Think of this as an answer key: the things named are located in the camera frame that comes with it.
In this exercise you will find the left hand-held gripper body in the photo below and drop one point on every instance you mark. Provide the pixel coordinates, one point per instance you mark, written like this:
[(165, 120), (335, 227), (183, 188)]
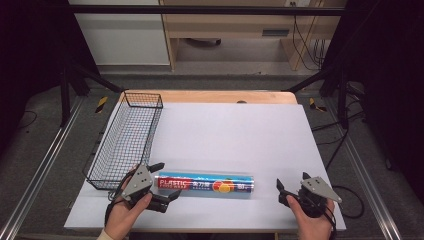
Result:
[(137, 182)]

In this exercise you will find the person's left hand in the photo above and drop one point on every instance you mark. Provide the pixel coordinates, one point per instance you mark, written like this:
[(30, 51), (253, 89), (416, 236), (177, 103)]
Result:
[(124, 216)]

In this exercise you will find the black metal stand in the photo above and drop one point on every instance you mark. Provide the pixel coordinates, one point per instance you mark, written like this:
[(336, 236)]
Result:
[(65, 100), (341, 100)]

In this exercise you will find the aluminium floor rail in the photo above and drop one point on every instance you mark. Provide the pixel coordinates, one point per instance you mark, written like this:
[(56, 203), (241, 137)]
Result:
[(43, 166), (365, 180)]

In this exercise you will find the white cabinet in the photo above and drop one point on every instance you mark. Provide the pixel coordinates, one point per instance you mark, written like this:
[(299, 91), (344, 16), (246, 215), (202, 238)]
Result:
[(123, 40)]

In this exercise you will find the wooden table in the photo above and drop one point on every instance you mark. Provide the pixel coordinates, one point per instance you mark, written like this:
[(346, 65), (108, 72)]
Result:
[(206, 96)]

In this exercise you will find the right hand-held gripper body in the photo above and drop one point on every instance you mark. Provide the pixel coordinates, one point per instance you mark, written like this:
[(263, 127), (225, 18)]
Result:
[(316, 195)]

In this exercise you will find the black horizontal bar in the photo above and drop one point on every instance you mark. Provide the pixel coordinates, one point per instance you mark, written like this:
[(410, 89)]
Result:
[(206, 10)]

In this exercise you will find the blue foil roll box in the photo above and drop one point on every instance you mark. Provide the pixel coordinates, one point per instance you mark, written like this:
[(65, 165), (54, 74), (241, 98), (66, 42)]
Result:
[(203, 184)]

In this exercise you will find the white board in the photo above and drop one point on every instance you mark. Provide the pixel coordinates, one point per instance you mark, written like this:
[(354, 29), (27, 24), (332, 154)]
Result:
[(230, 140)]

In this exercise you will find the black curtain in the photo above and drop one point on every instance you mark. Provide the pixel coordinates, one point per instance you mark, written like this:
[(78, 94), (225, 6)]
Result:
[(390, 83), (30, 56)]

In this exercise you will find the person's right hand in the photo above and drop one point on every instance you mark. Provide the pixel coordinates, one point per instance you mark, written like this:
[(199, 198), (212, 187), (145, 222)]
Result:
[(311, 223)]

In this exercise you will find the yellow black tape marker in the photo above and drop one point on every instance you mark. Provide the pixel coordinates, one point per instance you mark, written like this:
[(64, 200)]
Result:
[(315, 105), (101, 104)]

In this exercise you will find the wooden desk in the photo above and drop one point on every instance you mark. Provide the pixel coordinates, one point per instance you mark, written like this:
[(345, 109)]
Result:
[(230, 25)]

